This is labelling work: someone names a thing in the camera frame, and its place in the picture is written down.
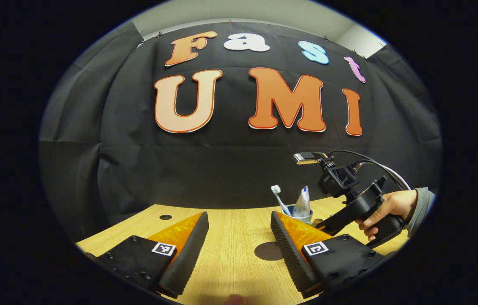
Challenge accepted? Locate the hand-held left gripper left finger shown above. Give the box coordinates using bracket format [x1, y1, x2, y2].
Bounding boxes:
[84, 212, 210, 297]

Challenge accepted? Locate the dark round coaster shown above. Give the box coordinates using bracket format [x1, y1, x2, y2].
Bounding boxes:
[254, 241, 285, 261]

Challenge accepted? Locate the white toothbrush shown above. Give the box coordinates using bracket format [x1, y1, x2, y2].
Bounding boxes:
[271, 185, 292, 216]

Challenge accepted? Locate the white cable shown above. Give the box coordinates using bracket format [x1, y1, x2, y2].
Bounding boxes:
[351, 160, 409, 191]

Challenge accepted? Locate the black backdrop cloth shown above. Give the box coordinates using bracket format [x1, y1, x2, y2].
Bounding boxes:
[39, 21, 442, 242]

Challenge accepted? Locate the white toothpaste tube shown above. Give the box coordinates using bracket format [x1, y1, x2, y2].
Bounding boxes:
[293, 186, 311, 218]

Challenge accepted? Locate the black cable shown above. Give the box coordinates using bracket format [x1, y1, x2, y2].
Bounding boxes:
[329, 150, 411, 191]

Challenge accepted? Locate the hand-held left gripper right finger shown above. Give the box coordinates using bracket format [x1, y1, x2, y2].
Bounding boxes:
[270, 211, 387, 299]

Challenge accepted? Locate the wooden desktop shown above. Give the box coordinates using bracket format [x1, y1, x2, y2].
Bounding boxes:
[76, 196, 411, 305]

